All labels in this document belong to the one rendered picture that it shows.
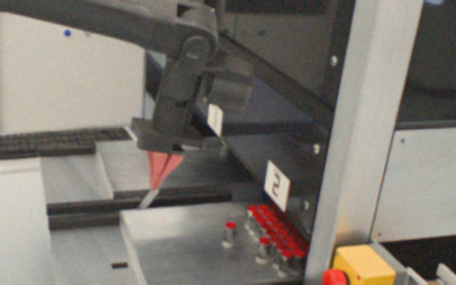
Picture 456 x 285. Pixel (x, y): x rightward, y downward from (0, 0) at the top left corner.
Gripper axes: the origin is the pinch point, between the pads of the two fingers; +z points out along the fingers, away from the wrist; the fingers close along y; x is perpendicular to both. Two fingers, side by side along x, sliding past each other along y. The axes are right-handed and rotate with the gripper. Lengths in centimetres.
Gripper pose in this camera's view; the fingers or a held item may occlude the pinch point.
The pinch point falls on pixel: (153, 183)
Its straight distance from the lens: 88.5
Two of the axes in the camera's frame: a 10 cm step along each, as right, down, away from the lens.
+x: -2.4, -3.9, 8.9
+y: 9.4, 1.3, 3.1
